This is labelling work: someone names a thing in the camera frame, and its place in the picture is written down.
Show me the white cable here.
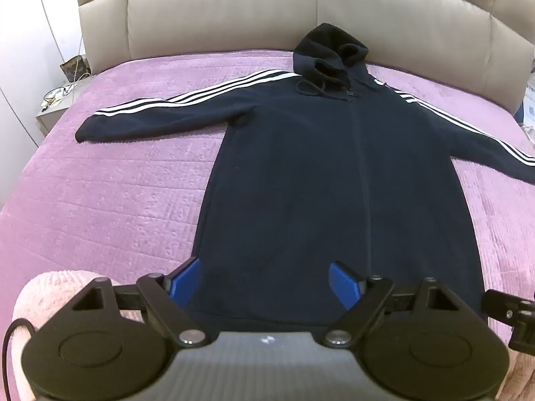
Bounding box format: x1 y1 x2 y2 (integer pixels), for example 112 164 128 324
41 73 90 111

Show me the brown patterned bag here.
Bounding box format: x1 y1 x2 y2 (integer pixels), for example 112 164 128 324
60 55 91 81

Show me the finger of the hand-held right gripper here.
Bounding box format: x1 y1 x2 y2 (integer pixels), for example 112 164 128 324
480 289 535 354

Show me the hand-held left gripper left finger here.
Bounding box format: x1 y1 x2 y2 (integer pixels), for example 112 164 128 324
72 257 206 349

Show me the black cable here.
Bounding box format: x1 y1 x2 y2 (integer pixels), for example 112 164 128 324
2 318 35 387

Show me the grey nightstand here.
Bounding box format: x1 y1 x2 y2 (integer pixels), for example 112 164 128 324
35 80 86 136

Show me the pink fleece clothing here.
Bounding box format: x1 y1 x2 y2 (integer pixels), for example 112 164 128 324
10 271 148 401

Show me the navy white-striped hoodie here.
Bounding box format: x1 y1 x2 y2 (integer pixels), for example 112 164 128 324
75 23 535 330

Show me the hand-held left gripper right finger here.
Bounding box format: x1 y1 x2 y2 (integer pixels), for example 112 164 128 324
323 261 477 348

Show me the blue and white box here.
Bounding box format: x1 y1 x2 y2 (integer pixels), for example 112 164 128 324
518 84 535 132

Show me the beige leather headboard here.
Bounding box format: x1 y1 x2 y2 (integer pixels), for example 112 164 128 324
72 0 535 118

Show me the purple quilted bedspread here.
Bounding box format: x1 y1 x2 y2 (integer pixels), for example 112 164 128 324
0 47 535 358

